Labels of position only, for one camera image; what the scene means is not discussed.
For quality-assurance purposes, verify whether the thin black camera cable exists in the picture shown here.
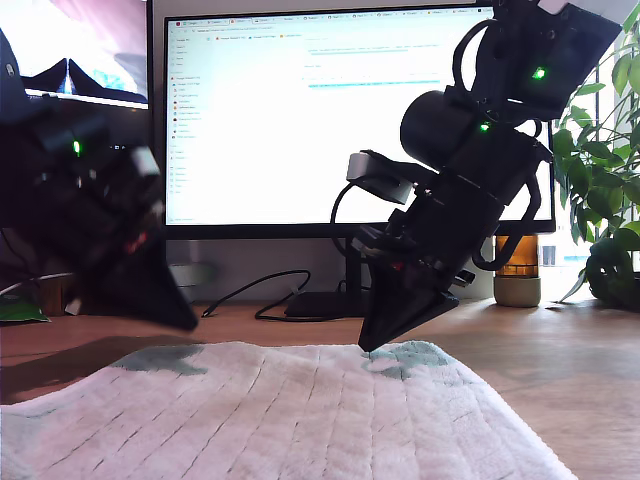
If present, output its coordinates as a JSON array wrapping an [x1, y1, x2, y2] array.
[[329, 182, 381, 256]]

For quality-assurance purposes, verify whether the pale grey camera box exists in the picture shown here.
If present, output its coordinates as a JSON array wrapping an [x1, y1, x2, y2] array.
[[130, 147, 162, 177], [347, 151, 419, 206]]

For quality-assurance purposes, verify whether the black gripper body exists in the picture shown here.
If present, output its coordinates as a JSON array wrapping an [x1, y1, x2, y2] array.
[[352, 174, 504, 289]]

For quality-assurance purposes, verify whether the brown wooden block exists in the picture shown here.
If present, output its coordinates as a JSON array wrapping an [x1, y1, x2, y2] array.
[[38, 274, 76, 316]]

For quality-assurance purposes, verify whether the black cable with plug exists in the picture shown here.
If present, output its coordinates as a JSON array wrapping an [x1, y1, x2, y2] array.
[[201, 269, 312, 322]]

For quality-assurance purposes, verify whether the computer monitor with dark screen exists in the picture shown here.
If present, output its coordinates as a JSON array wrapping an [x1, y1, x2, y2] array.
[[0, 0, 156, 151]]

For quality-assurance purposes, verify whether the green packet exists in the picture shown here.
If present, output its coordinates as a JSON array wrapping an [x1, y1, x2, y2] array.
[[0, 294, 51, 324]]

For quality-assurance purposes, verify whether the white cable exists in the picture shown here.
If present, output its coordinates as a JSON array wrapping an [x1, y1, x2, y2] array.
[[0, 272, 76, 296]]

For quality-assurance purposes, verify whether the computer monitor with white page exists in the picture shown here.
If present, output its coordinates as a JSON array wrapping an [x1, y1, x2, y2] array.
[[161, 4, 556, 319]]

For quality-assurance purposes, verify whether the white fluffy tea towel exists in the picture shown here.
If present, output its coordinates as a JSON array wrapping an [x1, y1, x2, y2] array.
[[0, 340, 581, 480]]

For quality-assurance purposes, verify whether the green leafy houseplant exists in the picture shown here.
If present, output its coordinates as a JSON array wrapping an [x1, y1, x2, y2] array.
[[548, 0, 640, 311]]

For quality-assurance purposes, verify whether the amber glass jar grey base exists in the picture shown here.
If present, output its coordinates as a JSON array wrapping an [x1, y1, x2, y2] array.
[[492, 233, 543, 308]]

